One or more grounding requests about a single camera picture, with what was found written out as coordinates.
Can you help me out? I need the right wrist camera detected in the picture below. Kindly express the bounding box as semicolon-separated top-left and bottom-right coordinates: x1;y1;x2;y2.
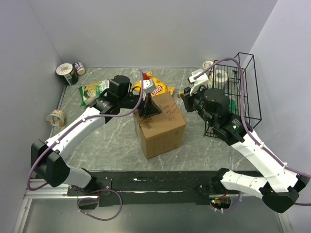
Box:
188;68;208;96

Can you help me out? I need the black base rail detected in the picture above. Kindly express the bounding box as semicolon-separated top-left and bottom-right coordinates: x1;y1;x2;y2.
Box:
67;170;260;207

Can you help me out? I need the dark cup white lid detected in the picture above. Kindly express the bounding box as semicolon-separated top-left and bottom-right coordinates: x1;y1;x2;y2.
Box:
56;63;78;86

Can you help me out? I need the orange white cup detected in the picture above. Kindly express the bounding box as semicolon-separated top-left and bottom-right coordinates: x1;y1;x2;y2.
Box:
46;109;65;127

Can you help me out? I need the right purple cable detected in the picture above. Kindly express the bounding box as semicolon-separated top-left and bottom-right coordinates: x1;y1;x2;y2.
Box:
193;57;311;211

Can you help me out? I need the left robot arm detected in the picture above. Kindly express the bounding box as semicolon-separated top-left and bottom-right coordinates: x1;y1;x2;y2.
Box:
30;75;161;195

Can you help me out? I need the green Chuba chips bag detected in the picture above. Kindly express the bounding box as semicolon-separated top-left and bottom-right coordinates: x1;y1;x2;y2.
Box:
78;79;110;106

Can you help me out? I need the white cup in basket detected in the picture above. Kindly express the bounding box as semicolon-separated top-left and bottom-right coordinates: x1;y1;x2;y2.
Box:
207;69;228;89

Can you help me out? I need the yellow Lays chips bag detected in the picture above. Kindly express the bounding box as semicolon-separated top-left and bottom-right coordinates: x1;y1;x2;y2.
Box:
146;72;175;97

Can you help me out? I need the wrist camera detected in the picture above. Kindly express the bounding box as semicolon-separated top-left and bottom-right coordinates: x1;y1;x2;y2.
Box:
142;73;156;94
188;68;208;96

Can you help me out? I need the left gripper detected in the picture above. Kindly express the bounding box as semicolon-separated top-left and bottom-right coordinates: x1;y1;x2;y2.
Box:
119;89;161;118

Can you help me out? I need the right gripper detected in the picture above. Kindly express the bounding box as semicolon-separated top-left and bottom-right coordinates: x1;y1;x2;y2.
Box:
180;83;215;127

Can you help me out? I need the black wire basket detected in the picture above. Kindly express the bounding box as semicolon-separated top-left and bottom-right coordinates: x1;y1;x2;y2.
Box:
207;52;262;128

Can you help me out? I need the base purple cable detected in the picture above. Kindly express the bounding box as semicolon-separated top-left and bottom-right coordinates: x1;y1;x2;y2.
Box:
77;189;123;222

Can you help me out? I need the blue white can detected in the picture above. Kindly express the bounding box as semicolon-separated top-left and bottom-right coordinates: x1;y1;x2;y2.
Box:
72;61;86;75

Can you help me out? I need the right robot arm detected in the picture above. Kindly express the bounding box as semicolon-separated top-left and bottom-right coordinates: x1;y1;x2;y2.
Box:
180;86;310;213

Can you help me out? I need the green object in basket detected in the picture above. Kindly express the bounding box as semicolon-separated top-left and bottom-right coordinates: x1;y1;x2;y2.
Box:
229;99;236;113

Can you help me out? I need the white cup behind basket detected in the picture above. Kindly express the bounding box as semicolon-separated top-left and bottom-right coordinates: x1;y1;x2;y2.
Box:
202;60;214;71

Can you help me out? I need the brown cardboard box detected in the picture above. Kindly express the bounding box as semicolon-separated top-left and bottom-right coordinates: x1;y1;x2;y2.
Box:
133;93;186;159

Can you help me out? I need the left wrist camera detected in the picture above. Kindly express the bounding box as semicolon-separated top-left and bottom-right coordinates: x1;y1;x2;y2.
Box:
142;73;156;94

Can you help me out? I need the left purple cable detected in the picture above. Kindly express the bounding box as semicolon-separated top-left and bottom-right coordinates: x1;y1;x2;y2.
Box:
26;68;145;190

